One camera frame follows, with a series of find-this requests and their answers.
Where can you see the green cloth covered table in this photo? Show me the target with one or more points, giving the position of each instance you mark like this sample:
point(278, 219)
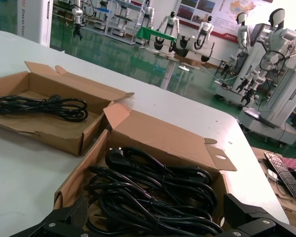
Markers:
point(148, 33)

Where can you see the grey pedestal table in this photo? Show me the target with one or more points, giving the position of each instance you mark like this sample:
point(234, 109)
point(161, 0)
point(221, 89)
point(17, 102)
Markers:
point(169, 74)

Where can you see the small white device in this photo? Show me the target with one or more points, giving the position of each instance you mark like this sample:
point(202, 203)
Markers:
point(271, 174)

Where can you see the brown cardboard box intact rim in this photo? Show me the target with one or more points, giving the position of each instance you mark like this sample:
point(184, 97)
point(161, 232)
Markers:
point(162, 140)

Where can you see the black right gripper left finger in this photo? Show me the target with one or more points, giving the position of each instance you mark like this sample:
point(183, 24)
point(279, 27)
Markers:
point(76, 214)

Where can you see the white round base stand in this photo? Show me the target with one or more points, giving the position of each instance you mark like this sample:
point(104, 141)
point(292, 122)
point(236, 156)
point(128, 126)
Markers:
point(185, 68)

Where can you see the black computer keyboard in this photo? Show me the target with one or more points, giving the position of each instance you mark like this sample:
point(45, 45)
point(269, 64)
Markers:
point(286, 177)

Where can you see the brown cardboard box torn rim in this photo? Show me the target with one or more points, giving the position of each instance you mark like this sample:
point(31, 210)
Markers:
point(64, 86)

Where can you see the photo display board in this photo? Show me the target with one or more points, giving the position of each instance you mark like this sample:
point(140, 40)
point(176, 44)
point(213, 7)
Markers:
point(197, 10)

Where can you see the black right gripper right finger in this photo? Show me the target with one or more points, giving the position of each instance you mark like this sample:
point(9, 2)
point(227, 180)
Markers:
point(236, 212)

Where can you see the white map poster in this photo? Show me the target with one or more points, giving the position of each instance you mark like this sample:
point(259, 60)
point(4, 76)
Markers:
point(232, 10)

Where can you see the white robot arm black gripper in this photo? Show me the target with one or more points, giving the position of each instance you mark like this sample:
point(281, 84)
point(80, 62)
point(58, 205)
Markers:
point(77, 18)

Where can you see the metal shelving rack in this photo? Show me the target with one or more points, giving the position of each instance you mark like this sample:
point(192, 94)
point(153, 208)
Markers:
point(123, 17)

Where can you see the white humanoid robot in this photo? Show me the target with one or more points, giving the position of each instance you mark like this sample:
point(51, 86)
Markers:
point(170, 22)
point(148, 12)
point(204, 27)

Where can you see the large white tower robot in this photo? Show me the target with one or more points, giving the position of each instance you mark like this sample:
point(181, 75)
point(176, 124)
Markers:
point(278, 61)

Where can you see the brown cardboard carton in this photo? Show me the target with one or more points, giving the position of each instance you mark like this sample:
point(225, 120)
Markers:
point(190, 61)

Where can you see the white black curved shell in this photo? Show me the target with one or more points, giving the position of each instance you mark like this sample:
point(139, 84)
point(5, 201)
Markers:
point(195, 48)
point(162, 43)

